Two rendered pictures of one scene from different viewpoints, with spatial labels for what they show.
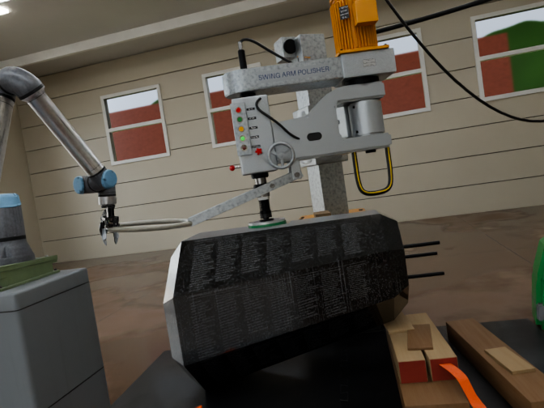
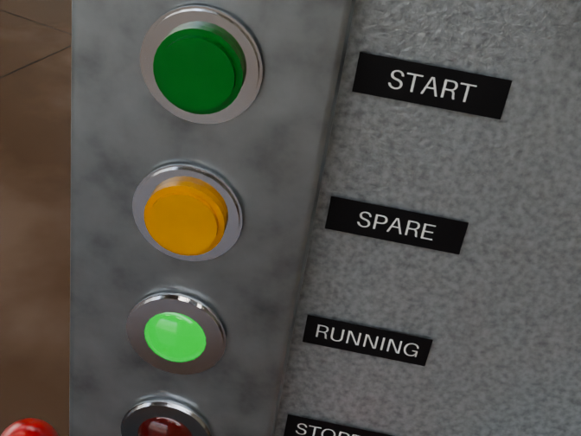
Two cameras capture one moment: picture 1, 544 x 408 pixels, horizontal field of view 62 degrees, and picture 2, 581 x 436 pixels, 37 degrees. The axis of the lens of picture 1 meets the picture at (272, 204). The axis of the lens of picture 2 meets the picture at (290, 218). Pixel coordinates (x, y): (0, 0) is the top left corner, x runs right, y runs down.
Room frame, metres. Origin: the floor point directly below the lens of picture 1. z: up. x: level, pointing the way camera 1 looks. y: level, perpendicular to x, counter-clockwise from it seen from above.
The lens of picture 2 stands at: (2.22, 0.04, 1.54)
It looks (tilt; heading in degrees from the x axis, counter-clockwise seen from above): 33 degrees down; 7
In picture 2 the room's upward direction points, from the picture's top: 10 degrees clockwise
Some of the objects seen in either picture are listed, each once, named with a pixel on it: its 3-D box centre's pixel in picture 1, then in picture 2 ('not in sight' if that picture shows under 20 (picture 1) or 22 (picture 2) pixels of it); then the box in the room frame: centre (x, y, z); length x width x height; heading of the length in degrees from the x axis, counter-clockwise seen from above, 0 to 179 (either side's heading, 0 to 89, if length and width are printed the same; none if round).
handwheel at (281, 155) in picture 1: (280, 155); not in sight; (2.47, -0.08, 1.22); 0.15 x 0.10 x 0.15; 94
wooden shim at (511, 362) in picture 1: (508, 359); not in sight; (1.99, -0.95, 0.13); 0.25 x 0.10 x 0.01; 0
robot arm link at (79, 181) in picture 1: (88, 184); not in sight; (2.28, 0.90, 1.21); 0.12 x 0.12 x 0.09; 59
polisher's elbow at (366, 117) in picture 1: (366, 119); not in sight; (2.63, -0.61, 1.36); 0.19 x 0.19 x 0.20
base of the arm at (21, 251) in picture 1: (6, 251); not in sight; (1.72, 1.04, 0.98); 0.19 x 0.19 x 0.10
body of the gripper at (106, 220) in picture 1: (109, 216); not in sight; (2.38, 0.86, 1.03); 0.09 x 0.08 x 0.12; 35
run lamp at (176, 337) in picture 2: not in sight; (176, 333); (2.45, 0.10, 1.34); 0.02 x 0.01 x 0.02; 94
